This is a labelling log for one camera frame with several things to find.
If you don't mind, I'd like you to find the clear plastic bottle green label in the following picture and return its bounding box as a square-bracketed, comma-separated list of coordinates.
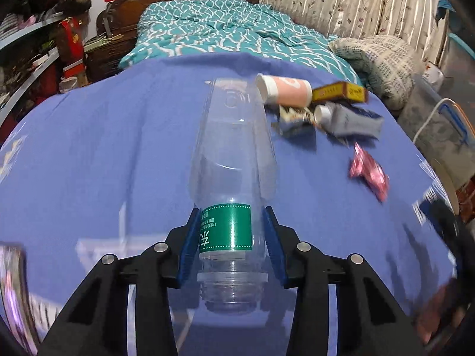
[189, 78, 277, 314]

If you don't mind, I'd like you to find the red foil wrapper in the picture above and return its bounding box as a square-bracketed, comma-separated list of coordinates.
[349, 143, 390, 203]

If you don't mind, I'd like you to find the brown snack wrapper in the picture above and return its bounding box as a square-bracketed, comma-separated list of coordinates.
[271, 105, 316, 137]

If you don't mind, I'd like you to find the grey white squeeze tube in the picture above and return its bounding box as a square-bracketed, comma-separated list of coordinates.
[314, 102, 384, 139]

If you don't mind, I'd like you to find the pink paper cup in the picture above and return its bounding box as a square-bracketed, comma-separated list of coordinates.
[255, 74, 312, 108]

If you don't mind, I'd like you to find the brown yellow cigarette box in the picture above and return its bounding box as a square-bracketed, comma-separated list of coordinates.
[312, 81, 369, 104]

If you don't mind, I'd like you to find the beige round trash bin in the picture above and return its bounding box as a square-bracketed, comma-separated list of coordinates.
[429, 158, 460, 215]

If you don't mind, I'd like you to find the blue patterned tablecloth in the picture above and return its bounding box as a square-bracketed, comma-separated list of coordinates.
[0, 51, 457, 356]

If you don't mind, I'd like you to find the beige checked folded blanket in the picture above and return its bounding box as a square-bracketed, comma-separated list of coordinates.
[328, 35, 423, 113]

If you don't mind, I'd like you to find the teal white patterned duvet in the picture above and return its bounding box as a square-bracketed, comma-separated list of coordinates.
[118, 0, 361, 84]

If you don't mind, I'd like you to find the tall clear storage bin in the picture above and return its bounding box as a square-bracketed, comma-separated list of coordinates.
[440, 33, 474, 118]

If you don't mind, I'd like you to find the beige floral curtain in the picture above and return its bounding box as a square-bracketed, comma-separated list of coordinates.
[261, 0, 448, 64]

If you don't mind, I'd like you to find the cluttered metal shelf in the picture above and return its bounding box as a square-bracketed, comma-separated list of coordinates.
[1, 0, 92, 140]

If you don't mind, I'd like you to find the clear storage box blue handle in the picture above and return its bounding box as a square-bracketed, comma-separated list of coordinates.
[398, 75, 474, 189]

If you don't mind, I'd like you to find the white cable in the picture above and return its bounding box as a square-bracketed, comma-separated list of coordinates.
[412, 97, 461, 146]

